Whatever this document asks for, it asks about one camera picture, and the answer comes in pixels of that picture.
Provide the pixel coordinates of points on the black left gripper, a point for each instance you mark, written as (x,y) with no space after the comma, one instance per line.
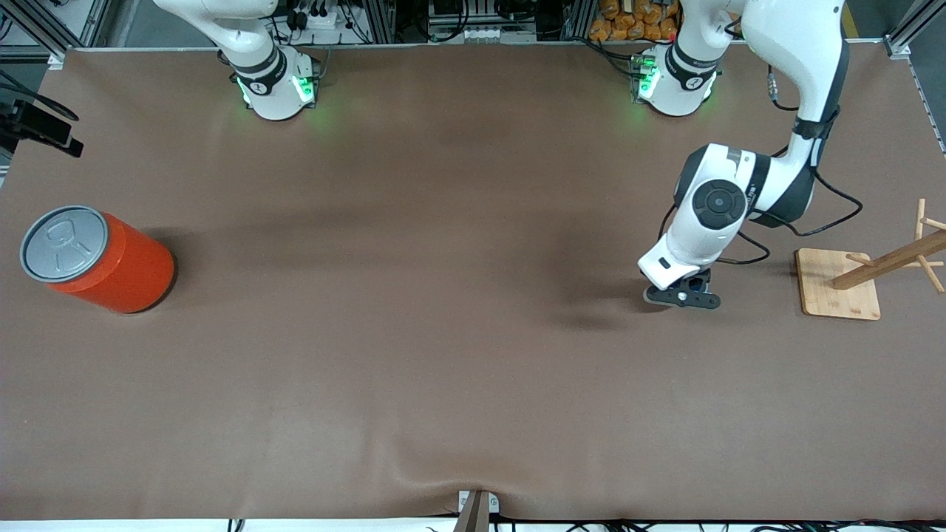
(699,280)

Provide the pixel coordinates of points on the aluminium frame post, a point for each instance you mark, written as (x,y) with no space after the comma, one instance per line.
(44,26)
(913,26)

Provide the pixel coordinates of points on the white power strip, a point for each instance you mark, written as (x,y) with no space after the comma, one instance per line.
(318,16)

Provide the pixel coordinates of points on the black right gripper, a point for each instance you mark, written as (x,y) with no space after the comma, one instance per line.
(35,125)

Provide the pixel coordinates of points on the orange snack bags pile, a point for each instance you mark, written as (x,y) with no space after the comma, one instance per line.
(628,22)

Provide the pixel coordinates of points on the wooden cup rack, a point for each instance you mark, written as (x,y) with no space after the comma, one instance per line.
(839,292)

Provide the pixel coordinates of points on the brown table cover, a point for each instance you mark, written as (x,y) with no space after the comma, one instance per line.
(369,384)

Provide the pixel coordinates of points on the orange can with silver lid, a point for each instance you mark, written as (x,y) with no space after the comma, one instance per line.
(111,266)

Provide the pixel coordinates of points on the metal table clamp bracket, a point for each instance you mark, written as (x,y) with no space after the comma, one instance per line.
(477,510)

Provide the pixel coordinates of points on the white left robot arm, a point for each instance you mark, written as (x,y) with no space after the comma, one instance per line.
(713,203)

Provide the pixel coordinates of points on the white terminal block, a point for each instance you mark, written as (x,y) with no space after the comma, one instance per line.
(484,34)

